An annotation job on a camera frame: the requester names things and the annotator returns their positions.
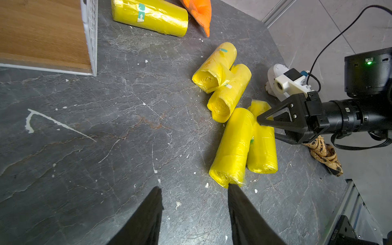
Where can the white wire three-tier shelf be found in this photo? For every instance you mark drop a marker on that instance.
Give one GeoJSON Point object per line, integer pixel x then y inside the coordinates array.
{"type": "Point", "coordinates": [55, 36]}

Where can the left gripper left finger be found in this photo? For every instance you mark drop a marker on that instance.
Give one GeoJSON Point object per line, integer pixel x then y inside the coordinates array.
{"type": "Point", "coordinates": [143, 227]}

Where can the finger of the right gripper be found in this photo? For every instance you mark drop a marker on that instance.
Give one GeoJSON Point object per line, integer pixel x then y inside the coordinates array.
{"type": "Point", "coordinates": [287, 115]}
{"type": "Point", "coordinates": [290, 137]}

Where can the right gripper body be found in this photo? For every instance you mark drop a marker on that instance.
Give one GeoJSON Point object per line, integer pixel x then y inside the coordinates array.
{"type": "Point", "coordinates": [342, 118]}

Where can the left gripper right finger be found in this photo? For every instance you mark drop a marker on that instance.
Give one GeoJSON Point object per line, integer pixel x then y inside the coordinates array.
{"type": "Point", "coordinates": [248, 226]}

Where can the yellow roll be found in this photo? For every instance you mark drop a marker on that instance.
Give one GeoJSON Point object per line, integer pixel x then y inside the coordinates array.
{"type": "Point", "coordinates": [215, 71]}
{"type": "Point", "coordinates": [225, 99]}
{"type": "Point", "coordinates": [159, 16]}
{"type": "Point", "coordinates": [262, 156]}
{"type": "Point", "coordinates": [229, 165]}

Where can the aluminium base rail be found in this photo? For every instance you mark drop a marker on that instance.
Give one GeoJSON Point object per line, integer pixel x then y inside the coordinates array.
{"type": "Point", "coordinates": [351, 222]}

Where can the brown patterned object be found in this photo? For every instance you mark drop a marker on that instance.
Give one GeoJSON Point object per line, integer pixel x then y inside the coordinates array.
{"type": "Point", "coordinates": [326, 155]}

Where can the orange shark plush toy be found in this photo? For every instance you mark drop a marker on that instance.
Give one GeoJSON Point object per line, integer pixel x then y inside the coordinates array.
{"type": "Point", "coordinates": [201, 10]}

